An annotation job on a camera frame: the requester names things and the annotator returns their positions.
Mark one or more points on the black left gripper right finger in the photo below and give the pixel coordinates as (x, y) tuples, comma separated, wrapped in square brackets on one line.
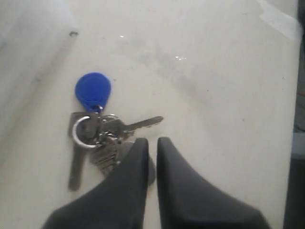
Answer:
[(188, 201)]

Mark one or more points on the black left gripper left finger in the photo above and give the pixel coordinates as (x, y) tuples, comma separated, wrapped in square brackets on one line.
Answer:
[(116, 203)]

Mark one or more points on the key bunch with blue fob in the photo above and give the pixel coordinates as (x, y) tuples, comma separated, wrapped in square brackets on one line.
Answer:
[(103, 138)]

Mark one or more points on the clear plastic storage bin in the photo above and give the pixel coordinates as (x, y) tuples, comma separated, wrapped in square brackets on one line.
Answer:
[(34, 36)]

